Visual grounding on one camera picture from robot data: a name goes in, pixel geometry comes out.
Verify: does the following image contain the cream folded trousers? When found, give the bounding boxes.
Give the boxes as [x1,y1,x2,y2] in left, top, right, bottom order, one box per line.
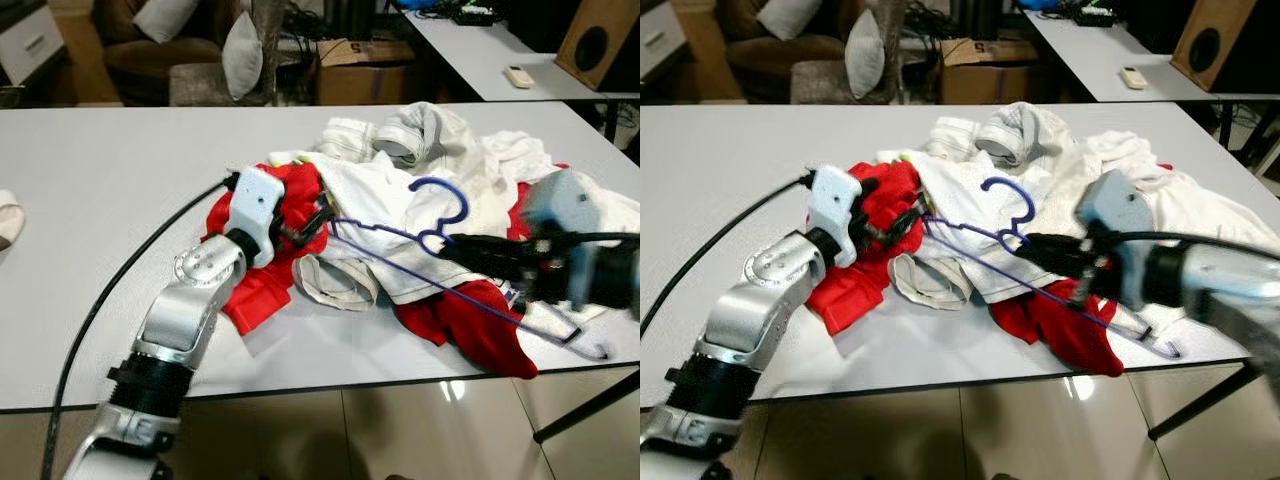
[318,102,481,169]
[925,100,1086,166]

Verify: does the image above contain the tan wooden cabinet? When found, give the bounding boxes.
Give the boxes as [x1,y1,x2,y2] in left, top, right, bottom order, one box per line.
[670,0,741,106]
[45,0,121,106]

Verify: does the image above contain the cream stitched shorts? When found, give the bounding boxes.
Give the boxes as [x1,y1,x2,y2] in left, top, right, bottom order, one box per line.
[293,253,381,311]
[888,252,986,306]

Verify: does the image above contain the white drawer unit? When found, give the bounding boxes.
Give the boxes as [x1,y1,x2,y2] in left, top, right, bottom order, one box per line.
[0,5,66,86]
[640,0,691,81]

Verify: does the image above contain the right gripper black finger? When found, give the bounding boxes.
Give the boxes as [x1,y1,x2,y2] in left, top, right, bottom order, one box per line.
[448,252,521,283]
[440,233,521,259]
[1015,232,1086,258]
[1022,250,1086,281]

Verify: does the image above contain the white T-shirt with peach print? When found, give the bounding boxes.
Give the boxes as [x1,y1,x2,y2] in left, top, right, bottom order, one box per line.
[878,150,1091,303]
[270,150,521,306]

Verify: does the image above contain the black metal table frame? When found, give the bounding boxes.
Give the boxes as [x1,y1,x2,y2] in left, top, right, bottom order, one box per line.
[1148,362,1263,443]
[533,370,641,444]

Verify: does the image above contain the grey patterned armchair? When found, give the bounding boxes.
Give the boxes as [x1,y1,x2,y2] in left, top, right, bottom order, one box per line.
[170,0,291,106]
[790,0,906,106]

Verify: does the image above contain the small white cloth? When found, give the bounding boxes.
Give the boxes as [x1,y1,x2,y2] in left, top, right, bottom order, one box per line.
[0,190,26,251]

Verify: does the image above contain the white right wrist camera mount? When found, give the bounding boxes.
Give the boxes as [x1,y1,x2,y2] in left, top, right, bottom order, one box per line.
[518,167,603,263]
[1074,169,1153,307]

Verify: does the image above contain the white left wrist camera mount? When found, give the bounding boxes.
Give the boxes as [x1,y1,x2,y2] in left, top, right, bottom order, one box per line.
[231,166,289,269]
[809,164,864,267]

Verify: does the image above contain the brown armchair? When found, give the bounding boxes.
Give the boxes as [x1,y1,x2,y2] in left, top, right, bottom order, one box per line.
[725,0,861,101]
[100,0,241,103]

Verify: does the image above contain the purple plastic hanger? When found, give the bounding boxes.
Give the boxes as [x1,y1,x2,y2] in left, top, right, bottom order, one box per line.
[325,177,611,361]
[918,177,1183,361]

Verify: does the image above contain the red garment with white label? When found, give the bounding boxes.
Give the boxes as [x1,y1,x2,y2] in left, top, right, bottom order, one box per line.
[805,160,1126,379]
[205,160,541,381]

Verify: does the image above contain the brown cardboard box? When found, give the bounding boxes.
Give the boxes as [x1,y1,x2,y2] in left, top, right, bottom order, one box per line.
[318,38,416,106]
[940,38,1041,106]

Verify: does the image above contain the wooden loudspeaker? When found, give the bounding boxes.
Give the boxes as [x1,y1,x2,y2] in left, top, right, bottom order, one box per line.
[1170,0,1263,93]
[555,0,641,91]

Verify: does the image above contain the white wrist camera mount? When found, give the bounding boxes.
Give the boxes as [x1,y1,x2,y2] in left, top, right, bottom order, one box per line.
[518,167,603,263]
[1074,169,1153,307]
[809,164,864,267]
[231,166,289,269]

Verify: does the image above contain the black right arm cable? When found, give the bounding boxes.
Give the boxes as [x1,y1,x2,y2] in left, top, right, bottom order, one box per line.
[1110,229,1280,253]
[555,230,641,248]

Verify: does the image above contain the white cushion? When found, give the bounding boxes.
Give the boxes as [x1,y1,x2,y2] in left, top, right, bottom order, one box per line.
[845,10,886,99]
[135,0,201,43]
[755,0,823,41]
[222,10,266,101]

